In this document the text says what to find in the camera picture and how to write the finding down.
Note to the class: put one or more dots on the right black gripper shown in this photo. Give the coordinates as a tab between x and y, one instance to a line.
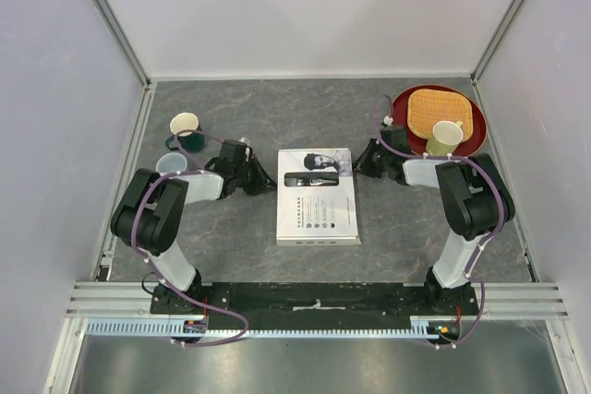
361	162

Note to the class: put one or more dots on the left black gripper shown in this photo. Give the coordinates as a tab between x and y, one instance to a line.
264	180

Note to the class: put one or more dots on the white cardboard box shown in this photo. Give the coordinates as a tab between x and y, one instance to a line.
316	203

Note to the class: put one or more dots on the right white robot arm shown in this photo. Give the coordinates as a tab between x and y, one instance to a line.
475	200

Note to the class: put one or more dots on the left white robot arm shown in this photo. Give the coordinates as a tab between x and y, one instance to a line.
150	212

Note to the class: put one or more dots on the red round tray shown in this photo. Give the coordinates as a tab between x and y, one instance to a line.
418	144

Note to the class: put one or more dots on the woven bamboo mat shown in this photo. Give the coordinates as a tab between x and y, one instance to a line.
427	107

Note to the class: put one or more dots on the dark green mug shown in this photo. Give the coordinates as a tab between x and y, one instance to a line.
185	129

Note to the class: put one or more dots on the light green cup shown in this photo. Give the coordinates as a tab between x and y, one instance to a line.
445	138

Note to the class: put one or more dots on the clear plastic measuring cup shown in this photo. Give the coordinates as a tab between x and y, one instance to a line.
172	162

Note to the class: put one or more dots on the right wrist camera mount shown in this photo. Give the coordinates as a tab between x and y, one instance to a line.
387	121

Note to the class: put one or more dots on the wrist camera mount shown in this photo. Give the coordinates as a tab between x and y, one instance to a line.
387	121
248	148

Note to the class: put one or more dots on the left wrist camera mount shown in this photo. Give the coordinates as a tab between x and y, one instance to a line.
248	148

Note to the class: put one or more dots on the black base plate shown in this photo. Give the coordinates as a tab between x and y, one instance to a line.
334	306

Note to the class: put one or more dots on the white slotted cable duct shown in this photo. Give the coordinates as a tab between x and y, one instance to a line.
187	329

